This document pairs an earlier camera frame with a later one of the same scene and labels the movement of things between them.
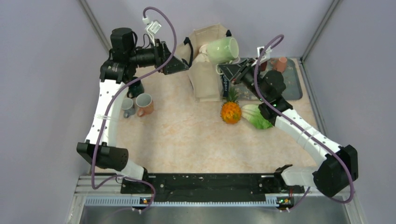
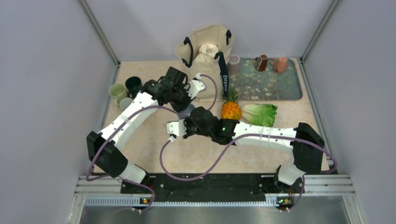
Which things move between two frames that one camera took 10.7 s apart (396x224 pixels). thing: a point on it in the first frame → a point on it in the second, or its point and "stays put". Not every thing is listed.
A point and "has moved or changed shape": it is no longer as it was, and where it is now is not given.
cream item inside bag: x=202 y=56 stays put
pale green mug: x=222 y=50 has moved or changed shape
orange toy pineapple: x=230 y=110 stays put
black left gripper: x=160 y=53 → x=187 y=99
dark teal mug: x=135 y=89 stays put
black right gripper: x=231 y=70 → x=187 y=122
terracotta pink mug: x=280 y=64 stays put
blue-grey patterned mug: x=128 y=107 stays put
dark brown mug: x=263 y=66 stays put
